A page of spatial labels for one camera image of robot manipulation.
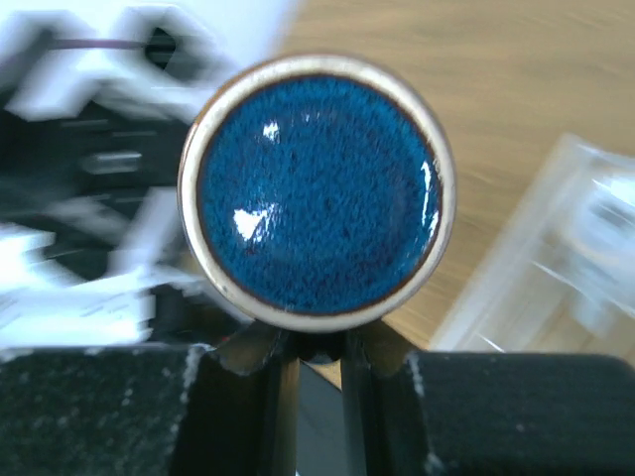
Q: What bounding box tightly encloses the small dark blue mug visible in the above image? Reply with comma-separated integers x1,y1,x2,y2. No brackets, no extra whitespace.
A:
178,53,456,361

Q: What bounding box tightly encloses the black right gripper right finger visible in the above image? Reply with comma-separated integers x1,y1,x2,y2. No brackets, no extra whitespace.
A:
341,322,634,475

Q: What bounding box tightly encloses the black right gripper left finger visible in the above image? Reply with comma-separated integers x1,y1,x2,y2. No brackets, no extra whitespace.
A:
1,326,299,475

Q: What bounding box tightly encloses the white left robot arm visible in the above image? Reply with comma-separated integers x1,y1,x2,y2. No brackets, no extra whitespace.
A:
1,1,239,347

